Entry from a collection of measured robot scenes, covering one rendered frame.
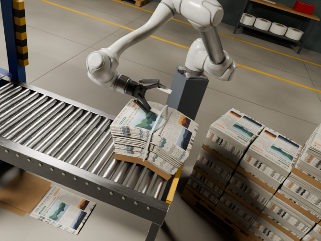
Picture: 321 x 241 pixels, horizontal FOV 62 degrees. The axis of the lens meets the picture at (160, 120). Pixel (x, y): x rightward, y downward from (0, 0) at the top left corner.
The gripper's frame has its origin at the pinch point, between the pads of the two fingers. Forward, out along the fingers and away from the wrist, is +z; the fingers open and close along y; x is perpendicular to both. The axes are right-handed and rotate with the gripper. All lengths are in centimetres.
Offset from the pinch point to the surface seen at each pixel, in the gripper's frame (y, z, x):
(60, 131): 41, -50, 9
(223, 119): 32, 40, -59
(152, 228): 51, 20, 34
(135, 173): 36.1, 0.2, 18.1
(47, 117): 42, -63, 2
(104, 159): 37.8, -18.1, 17.1
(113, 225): 117, -3, 4
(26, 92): 44, -89, -13
